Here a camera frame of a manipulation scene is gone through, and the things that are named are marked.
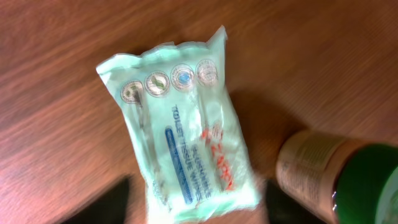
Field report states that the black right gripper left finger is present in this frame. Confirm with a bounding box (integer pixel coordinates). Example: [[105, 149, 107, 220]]
[[62, 177, 130, 224]]

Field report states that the teal tissue pack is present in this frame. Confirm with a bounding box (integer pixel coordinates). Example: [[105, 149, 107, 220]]
[[96, 27, 261, 223]]

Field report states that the green-lid white jar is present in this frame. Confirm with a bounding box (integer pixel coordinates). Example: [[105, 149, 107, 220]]
[[276, 130, 397, 223]]

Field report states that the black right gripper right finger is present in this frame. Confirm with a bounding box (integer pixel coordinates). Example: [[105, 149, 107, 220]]
[[266, 180, 325, 224]]

